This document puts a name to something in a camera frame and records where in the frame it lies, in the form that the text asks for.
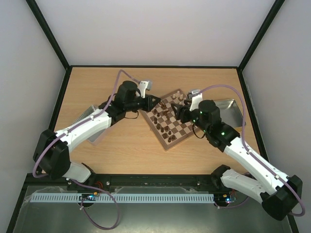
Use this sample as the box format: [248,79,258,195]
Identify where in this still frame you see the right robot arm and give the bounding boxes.
[172,100,302,221]

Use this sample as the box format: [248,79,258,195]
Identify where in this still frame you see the wooden chess board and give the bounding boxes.
[140,89,199,151]

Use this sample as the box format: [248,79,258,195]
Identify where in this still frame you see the gold tin box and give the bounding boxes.
[215,99,243,133]

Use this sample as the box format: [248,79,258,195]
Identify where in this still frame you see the light blue cable duct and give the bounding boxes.
[30,193,214,203]

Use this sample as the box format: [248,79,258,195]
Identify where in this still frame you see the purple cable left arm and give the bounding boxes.
[33,69,120,230]

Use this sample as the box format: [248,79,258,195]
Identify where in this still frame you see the silver tin lid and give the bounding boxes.
[72,105,105,146]

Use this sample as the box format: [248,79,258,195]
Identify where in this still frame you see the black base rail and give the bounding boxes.
[94,174,218,192]

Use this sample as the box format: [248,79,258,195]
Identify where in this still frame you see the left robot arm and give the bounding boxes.
[33,81,160,183]

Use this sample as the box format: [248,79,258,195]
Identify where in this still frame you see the white chess piece row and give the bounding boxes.
[172,90,184,101]

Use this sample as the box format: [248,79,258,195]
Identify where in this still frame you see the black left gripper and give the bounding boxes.
[126,95,161,113]

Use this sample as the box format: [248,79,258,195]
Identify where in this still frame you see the pile of dark chess pieces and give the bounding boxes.
[159,102,170,117]

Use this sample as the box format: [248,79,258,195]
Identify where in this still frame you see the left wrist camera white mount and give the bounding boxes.
[138,81,153,99]

